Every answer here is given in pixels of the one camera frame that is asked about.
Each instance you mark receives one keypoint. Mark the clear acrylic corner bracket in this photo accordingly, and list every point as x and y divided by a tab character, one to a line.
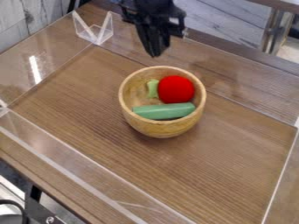
96	34

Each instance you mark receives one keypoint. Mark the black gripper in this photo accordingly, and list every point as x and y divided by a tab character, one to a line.
158	9

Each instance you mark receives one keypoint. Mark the red fruit ball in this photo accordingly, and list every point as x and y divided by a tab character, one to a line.
174	89

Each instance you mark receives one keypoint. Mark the wooden bowl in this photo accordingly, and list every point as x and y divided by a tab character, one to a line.
132	95

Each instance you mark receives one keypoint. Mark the metal table leg background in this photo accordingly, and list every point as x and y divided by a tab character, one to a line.
277	26

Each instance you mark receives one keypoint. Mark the black chair part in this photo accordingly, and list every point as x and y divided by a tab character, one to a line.
24	210

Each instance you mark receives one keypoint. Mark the long green vegetable block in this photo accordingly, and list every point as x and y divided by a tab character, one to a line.
164	111

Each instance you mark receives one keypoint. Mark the clear acrylic tray wall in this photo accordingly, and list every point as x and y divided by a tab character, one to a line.
76	149

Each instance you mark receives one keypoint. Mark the small green vegetable piece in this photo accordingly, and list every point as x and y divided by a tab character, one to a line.
152	88

